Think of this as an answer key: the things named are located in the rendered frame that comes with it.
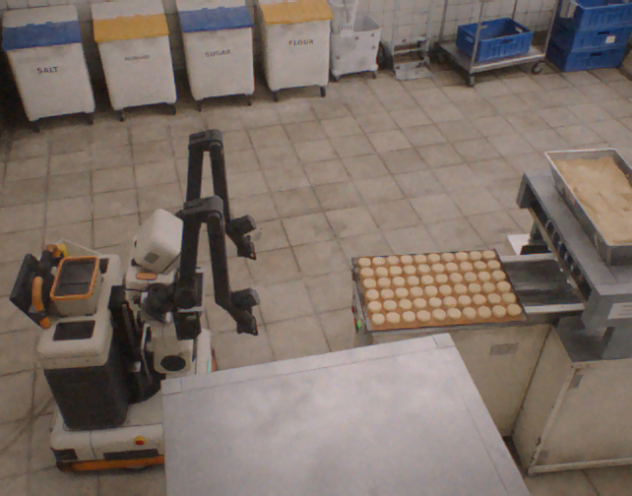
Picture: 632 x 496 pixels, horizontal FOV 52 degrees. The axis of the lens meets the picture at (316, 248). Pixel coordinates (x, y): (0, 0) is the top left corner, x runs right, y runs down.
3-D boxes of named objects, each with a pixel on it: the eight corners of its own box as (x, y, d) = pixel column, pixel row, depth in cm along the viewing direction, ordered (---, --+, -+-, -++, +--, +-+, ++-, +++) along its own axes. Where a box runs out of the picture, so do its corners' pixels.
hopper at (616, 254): (604, 178, 258) (615, 148, 249) (677, 272, 216) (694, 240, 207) (535, 181, 255) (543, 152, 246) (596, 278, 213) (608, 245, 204)
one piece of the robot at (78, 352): (70, 450, 276) (12, 316, 222) (91, 351, 317) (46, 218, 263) (149, 443, 279) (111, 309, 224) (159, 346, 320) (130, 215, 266)
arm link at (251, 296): (216, 283, 235) (216, 300, 229) (244, 272, 233) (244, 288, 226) (232, 303, 243) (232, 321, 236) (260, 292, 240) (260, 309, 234)
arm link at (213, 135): (187, 124, 240) (185, 138, 233) (223, 127, 243) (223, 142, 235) (182, 217, 268) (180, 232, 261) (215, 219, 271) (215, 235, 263)
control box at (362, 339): (358, 306, 269) (360, 282, 260) (368, 350, 251) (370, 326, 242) (350, 307, 269) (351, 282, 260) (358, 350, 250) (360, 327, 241)
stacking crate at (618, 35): (601, 30, 625) (607, 9, 612) (627, 46, 596) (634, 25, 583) (546, 35, 613) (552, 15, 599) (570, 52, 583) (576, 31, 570)
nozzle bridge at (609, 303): (578, 230, 286) (600, 166, 264) (660, 356, 232) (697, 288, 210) (506, 234, 284) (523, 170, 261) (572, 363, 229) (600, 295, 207)
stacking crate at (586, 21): (606, 8, 613) (613, -14, 600) (634, 24, 584) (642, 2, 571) (552, 15, 598) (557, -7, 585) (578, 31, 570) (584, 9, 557)
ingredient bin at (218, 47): (193, 115, 530) (182, 24, 480) (185, 82, 576) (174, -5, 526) (258, 108, 540) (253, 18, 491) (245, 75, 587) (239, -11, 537)
